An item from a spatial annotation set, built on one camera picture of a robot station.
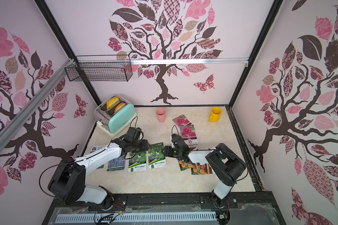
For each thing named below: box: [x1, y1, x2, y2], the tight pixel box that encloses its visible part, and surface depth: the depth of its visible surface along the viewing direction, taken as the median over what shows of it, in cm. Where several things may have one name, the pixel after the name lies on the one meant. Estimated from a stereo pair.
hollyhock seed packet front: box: [179, 124, 199, 146], surface depth 105 cm
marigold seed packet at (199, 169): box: [191, 162, 213, 175], surface depth 87 cm
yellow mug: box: [208, 106, 223, 123], surface depth 107 cm
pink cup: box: [155, 107, 167, 123], surface depth 108 cm
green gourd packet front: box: [128, 150, 147, 173], surface depth 89 cm
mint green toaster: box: [93, 94, 138, 137], surface depth 95 cm
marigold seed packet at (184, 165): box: [178, 159, 193, 172], surface depth 89 cm
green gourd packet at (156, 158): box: [148, 142, 167, 169], surface depth 92 cm
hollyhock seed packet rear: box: [172, 114, 193, 127], surface depth 112 cm
